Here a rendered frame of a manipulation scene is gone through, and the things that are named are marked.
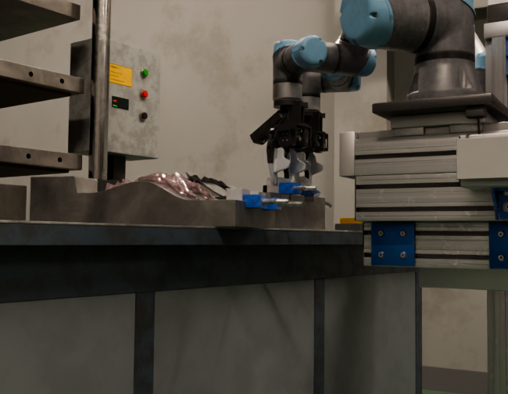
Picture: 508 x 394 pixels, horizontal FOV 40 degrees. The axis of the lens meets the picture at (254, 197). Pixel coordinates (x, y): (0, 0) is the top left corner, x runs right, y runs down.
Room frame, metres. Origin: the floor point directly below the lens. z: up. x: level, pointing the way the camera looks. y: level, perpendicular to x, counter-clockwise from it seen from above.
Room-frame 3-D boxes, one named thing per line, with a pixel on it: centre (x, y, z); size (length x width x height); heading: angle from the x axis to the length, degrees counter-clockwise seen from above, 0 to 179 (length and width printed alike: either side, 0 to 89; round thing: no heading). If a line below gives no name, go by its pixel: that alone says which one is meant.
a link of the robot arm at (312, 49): (1.67, -0.13, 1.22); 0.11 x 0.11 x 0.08; 21
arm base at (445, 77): (1.37, -0.37, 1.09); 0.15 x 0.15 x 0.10
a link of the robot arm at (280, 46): (1.76, -0.08, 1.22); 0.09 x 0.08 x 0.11; 21
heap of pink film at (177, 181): (1.63, 0.22, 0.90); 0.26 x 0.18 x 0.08; 70
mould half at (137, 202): (1.62, 0.23, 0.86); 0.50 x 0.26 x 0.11; 70
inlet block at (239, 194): (1.48, -0.01, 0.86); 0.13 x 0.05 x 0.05; 70
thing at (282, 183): (1.75, -0.10, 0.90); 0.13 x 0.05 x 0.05; 53
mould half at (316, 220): (1.96, 0.08, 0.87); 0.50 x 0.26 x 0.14; 53
